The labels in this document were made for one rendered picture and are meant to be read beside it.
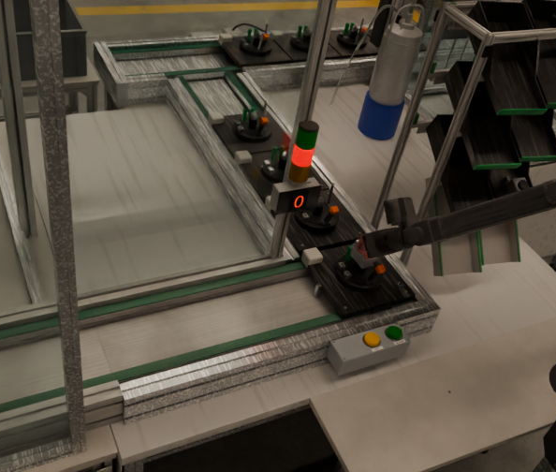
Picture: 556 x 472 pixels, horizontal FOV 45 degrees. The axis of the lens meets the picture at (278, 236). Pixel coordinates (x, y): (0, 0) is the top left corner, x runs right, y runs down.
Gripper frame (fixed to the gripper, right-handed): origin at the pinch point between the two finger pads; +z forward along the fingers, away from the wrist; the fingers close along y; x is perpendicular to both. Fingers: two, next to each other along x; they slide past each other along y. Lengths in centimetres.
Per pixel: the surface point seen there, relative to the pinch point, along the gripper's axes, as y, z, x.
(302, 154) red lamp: 20.1, -14.0, -25.1
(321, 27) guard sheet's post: 20, -35, -48
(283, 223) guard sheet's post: 19.3, 7.4, -11.3
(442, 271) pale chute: -20.0, -3.7, 11.5
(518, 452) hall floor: -84, 61, 95
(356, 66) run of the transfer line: -71, 87, -78
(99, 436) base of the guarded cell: 78, 3, 28
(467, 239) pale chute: -33.1, -1.6, 4.7
